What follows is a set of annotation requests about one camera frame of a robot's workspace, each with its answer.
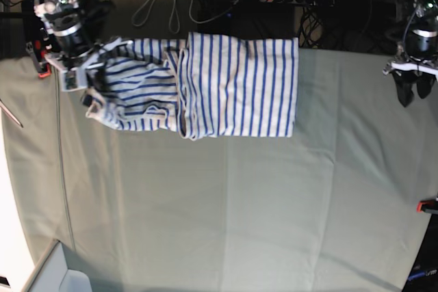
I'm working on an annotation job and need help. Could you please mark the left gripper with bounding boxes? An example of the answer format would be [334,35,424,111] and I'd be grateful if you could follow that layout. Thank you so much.
[383,56,437,107]

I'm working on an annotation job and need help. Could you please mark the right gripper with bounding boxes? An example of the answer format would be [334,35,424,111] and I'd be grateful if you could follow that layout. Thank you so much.
[44,39,134,107]

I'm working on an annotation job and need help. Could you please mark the blue white striped t-shirt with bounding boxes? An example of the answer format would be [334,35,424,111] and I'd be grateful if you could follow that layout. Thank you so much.
[86,32,299,140]

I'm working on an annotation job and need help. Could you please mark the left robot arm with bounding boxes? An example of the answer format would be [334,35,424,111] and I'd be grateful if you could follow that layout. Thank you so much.
[383,0,437,107]

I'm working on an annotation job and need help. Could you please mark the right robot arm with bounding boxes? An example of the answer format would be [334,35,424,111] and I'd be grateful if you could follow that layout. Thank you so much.
[34,0,130,92]

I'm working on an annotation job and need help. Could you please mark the red black left clamp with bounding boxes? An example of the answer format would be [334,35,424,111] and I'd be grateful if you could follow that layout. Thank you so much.
[26,40,51,79]

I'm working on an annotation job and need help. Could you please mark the red black clamp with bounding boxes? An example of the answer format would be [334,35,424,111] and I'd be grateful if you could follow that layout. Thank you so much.
[26,40,51,79]
[416,198,438,215]

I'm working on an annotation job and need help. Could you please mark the grey metal rod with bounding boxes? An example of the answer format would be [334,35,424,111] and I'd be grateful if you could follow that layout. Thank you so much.
[0,100,23,128]

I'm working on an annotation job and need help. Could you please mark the red black right clamp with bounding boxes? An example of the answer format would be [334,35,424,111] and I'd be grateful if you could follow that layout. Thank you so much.
[416,198,438,215]

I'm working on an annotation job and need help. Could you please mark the green table cloth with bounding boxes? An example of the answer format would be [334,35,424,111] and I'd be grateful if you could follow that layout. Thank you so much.
[1,50,437,291]

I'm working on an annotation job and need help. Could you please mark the white plastic container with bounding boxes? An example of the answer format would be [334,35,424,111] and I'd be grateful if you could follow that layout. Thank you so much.
[21,239,92,292]

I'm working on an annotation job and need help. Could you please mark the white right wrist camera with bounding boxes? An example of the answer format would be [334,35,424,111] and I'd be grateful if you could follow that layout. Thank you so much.
[60,69,88,92]

